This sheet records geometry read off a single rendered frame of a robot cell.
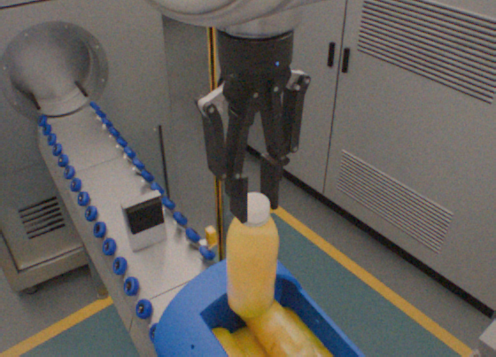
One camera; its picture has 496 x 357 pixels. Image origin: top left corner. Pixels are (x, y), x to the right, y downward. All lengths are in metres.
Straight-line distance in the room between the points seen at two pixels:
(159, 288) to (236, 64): 0.81
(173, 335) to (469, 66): 1.50
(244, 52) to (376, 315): 1.98
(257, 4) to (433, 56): 1.78
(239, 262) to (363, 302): 1.77
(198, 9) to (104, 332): 2.12
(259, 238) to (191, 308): 0.23
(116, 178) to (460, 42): 1.33
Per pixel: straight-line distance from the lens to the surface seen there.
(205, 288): 0.77
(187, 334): 0.77
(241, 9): 0.22
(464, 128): 2.02
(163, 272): 1.20
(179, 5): 0.22
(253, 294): 0.66
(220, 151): 0.49
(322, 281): 2.40
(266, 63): 0.44
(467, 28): 1.91
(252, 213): 0.57
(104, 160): 1.61
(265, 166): 0.56
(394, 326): 2.31
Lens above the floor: 1.83
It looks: 36 degrees down
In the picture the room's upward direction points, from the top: straight up
